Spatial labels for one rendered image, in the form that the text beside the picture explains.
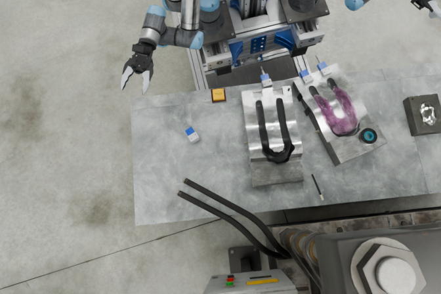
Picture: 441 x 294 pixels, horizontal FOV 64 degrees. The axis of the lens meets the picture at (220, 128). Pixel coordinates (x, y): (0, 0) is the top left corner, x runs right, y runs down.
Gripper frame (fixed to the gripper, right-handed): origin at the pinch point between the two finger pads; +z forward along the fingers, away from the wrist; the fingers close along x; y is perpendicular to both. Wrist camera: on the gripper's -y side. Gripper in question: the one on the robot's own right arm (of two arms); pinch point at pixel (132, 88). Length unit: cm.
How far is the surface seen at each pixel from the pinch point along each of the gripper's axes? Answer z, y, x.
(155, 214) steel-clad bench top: 44, 64, -13
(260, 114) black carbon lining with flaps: -17, 51, -55
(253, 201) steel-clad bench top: 27, 58, -61
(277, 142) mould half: -3, 44, -65
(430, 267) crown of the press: 38, -65, -72
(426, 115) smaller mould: -35, 43, -139
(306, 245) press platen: 40, -18, -67
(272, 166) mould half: 8, 51, -66
